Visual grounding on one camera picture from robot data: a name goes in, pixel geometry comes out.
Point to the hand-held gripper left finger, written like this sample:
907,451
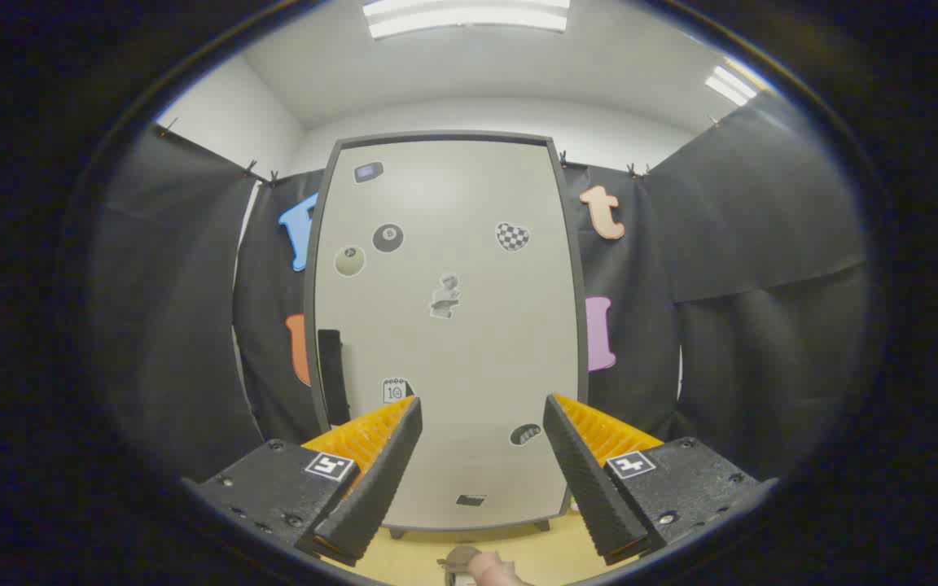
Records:
379,480

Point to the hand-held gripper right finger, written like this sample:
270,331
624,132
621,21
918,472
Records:
591,480

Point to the grey shoe cabinet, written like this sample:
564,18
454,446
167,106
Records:
582,325

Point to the long ceiling light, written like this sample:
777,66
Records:
469,18

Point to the black backdrop cloth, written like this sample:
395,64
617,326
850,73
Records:
176,309

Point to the white shoe cabinet door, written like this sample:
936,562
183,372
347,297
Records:
469,350

